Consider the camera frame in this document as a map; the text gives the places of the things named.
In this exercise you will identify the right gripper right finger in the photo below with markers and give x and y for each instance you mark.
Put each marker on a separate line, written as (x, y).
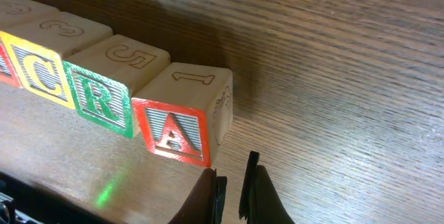
(259, 202)

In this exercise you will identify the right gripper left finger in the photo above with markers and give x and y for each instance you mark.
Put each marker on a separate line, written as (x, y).
(206, 201)

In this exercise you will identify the red block A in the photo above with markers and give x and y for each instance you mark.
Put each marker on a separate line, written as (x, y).
(185, 112)

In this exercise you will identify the green block R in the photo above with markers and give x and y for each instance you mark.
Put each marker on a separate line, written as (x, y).
(103, 78)

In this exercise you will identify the yellow block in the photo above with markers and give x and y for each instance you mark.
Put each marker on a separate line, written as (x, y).
(37, 49)

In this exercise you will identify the red block I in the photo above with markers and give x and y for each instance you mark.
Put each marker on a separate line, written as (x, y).
(16, 12)

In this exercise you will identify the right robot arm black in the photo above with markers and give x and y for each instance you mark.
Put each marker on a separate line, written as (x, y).
(22, 203)

